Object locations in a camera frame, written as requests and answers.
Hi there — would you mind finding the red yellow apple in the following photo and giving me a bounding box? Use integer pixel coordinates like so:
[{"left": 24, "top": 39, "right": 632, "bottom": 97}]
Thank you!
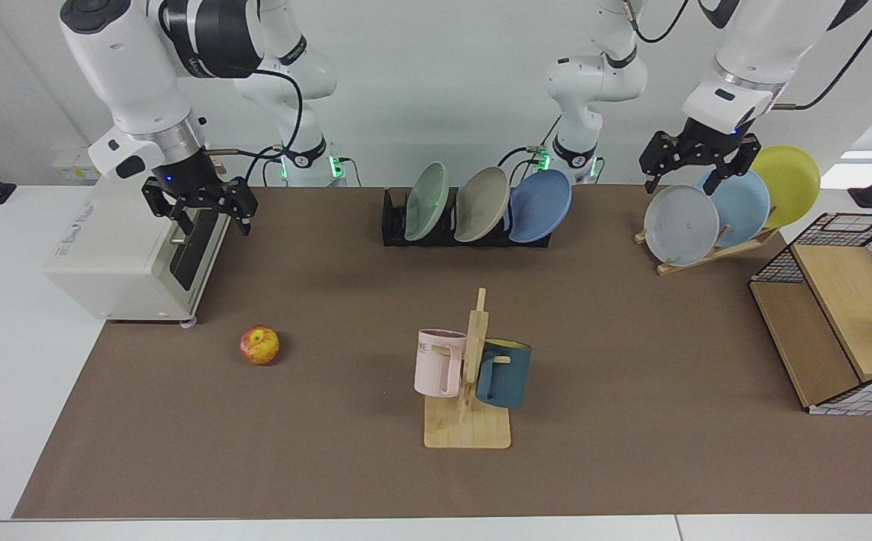
[{"left": 239, "top": 325, "right": 280, "bottom": 366}]

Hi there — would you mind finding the light blue plate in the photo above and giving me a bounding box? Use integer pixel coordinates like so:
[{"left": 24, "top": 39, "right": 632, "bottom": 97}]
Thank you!
[{"left": 695, "top": 169, "right": 771, "bottom": 249}]

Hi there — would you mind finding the grey plate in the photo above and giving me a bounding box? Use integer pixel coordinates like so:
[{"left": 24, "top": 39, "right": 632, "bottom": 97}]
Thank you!
[{"left": 643, "top": 184, "right": 720, "bottom": 267}]

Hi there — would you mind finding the wooden plate rack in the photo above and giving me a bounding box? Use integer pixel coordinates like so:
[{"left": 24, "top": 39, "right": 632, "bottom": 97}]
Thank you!
[{"left": 634, "top": 225, "right": 780, "bottom": 276}]

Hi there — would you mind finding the yellow plate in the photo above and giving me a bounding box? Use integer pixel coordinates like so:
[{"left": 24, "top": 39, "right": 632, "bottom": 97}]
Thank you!
[{"left": 749, "top": 145, "right": 822, "bottom": 229}]

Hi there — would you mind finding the black dish rack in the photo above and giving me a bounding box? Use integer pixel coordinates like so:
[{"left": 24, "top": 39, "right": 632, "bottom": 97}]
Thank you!
[{"left": 381, "top": 188, "right": 553, "bottom": 249}]

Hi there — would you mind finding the beige plate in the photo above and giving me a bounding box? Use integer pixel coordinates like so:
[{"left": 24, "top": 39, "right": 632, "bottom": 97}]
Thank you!
[{"left": 454, "top": 166, "right": 510, "bottom": 243}]

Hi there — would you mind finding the pale green plate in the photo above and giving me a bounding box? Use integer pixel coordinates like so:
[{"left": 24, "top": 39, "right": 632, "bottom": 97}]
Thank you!
[{"left": 404, "top": 162, "right": 450, "bottom": 242}]

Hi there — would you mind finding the pale toaster oven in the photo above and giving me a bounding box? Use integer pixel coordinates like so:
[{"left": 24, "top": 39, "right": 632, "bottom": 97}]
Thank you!
[{"left": 44, "top": 179, "right": 232, "bottom": 325}]

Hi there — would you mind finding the brown table cloth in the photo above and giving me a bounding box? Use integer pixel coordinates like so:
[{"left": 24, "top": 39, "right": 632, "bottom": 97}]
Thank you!
[{"left": 12, "top": 185, "right": 872, "bottom": 519}]

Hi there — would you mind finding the pink cup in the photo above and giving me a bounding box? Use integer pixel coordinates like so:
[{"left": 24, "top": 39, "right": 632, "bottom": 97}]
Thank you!
[{"left": 414, "top": 328, "right": 468, "bottom": 398}]

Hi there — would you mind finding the dark blue cup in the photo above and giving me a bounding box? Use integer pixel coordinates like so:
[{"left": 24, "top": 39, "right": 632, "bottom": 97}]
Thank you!
[{"left": 475, "top": 339, "right": 533, "bottom": 410}]

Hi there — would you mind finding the wooden cup stand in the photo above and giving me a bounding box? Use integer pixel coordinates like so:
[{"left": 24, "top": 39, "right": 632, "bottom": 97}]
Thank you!
[{"left": 424, "top": 288, "right": 512, "bottom": 450}]

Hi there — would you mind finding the white wall socket box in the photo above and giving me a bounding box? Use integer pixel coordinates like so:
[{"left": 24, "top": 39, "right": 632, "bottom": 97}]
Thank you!
[{"left": 53, "top": 147, "right": 102, "bottom": 181}]

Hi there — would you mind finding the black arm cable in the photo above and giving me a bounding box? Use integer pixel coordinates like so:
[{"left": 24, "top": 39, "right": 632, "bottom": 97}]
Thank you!
[
  {"left": 203, "top": 64, "right": 309, "bottom": 187},
  {"left": 773, "top": 0, "right": 872, "bottom": 112}
]

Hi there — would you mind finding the black base cable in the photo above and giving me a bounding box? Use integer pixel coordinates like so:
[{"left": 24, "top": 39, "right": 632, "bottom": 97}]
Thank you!
[{"left": 498, "top": 113, "right": 563, "bottom": 170}]

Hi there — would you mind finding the wire basket with wooden floor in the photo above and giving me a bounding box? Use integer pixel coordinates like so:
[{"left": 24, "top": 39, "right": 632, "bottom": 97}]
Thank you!
[{"left": 749, "top": 213, "right": 872, "bottom": 416}]

